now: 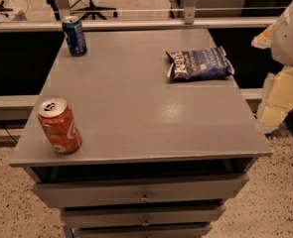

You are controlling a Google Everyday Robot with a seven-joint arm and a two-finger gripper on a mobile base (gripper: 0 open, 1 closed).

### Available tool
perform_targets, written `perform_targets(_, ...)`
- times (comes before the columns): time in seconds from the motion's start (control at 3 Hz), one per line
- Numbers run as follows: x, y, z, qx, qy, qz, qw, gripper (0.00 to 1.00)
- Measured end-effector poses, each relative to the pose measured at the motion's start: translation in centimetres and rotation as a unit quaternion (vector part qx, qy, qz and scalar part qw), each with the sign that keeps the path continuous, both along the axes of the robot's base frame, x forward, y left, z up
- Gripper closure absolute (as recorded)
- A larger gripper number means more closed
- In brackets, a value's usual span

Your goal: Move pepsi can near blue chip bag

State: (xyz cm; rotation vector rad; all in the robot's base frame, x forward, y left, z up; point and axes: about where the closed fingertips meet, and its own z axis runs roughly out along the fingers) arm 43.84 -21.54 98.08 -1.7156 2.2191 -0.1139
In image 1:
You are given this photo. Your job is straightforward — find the blue chip bag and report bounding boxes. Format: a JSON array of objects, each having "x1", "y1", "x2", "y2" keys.
[{"x1": 167, "y1": 47, "x2": 234, "y2": 80}]

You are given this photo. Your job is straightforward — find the blue pepsi can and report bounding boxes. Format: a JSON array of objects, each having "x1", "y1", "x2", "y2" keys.
[{"x1": 62, "y1": 16, "x2": 87, "y2": 56}]

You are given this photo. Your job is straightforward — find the bottom grey drawer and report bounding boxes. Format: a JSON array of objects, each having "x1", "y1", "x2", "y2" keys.
[{"x1": 78, "y1": 223, "x2": 211, "y2": 238}]

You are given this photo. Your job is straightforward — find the middle grey drawer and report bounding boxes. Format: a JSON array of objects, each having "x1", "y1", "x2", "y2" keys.
[{"x1": 62, "y1": 204, "x2": 225, "y2": 228}]

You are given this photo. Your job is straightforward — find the orange soda can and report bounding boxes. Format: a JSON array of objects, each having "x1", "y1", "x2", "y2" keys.
[{"x1": 38, "y1": 98, "x2": 82, "y2": 154}]

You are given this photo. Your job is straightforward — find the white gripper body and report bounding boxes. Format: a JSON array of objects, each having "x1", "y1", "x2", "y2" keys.
[{"x1": 271, "y1": 1, "x2": 293, "y2": 66}]

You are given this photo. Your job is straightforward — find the metal railing frame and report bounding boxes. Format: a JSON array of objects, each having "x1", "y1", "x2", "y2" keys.
[{"x1": 0, "y1": 0, "x2": 291, "y2": 32}]

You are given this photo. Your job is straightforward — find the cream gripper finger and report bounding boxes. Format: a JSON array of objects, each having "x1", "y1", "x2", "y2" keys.
[
  {"x1": 256, "y1": 65, "x2": 293, "y2": 129},
  {"x1": 251, "y1": 24, "x2": 275, "y2": 50}
]

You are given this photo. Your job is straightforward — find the top grey drawer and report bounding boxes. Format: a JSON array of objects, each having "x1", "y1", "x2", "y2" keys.
[{"x1": 33, "y1": 174, "x2": 248, "y2": 208}]

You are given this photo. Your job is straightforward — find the grey drawer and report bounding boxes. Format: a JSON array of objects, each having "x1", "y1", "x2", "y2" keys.
[
  {"x1": 62, "y1": 204, "x2": 225, "y2": 228},
  {"x1": 33, "y1": 174, "x2": 248, "y2": 208},
  {"x1": 78, "y1": 223, "x2": 211, "y2": 238}
]

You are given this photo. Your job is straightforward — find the grey drawer cabinet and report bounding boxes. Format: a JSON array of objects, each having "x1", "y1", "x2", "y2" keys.
[{"x1": 8, "y1": 29, "x2": 273, "y2": 238}]

